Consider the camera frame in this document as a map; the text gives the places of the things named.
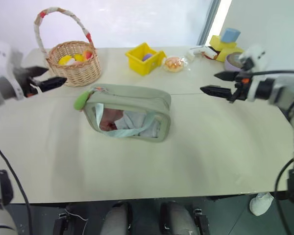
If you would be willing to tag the purple ball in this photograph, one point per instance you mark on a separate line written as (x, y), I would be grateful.
(147, 57)

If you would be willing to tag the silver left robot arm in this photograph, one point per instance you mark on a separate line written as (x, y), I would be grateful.
(0, 88)

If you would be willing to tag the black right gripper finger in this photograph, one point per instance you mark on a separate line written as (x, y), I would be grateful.
(226, 76)
(215, 91)

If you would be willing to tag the light blue cloth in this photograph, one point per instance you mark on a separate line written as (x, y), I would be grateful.
(142, 123)

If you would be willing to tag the yellow plastic box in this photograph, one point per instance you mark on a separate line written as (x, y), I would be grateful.
(139, 66)

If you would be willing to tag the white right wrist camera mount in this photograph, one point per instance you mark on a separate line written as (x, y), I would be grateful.
(256, 52)

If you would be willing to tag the lilac round bowl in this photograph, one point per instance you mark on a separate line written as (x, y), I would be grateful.
(231, 64)

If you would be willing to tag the green transparent pouch bag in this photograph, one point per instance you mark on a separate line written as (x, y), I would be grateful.
(137, 98)

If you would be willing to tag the grey rounded robot knee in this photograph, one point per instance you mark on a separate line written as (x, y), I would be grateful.
(116, 219)
(180, 220)

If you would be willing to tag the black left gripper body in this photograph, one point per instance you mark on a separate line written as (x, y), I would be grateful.
(31, 86)

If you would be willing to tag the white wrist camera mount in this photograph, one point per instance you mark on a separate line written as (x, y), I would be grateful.
(3, 58)
(256, 52)

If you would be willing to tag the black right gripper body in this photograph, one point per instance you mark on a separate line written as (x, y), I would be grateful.
(241, 90)

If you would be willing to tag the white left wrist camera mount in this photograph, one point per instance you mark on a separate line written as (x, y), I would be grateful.
(3, 58)

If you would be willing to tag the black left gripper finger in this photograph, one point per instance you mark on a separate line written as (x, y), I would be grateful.
(38, 71)
(52, 83)

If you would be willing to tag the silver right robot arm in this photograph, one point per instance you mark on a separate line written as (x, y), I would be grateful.
(287, 91)

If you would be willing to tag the small yellow toy fruit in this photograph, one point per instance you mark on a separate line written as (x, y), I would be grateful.
(79, 57)

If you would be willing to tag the grey rounded robot right knee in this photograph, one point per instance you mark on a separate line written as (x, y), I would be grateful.
(180, 220)

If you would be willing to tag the wrapped bread bun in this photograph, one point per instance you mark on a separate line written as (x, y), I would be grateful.
(174, 64)

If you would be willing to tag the white shoe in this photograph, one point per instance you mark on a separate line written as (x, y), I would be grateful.
(261, 204)

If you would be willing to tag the green zipper pull charm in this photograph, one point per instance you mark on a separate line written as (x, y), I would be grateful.
(81, 101)

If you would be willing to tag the grey window frame post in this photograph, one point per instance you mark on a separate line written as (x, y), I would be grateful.
(209, 22)

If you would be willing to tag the grey rounded robot left knee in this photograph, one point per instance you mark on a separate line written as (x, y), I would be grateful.
(116, 219)

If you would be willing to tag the blue foam block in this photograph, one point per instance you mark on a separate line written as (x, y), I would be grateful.
(230, 35)

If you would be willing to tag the orange pink toy peach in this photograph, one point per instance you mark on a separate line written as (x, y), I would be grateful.
(88, 54)

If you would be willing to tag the white plastic tool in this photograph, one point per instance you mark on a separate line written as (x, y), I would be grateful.
(201, 51)

